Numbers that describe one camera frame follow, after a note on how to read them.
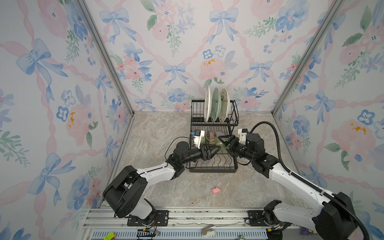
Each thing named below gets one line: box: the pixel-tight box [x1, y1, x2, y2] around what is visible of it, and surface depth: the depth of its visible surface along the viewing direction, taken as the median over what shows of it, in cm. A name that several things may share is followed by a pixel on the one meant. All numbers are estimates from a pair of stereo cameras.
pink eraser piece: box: [211, 187, 221, 194], surface depth 83 cm
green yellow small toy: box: [103, 231, 116, 240], surface depth 69 cm
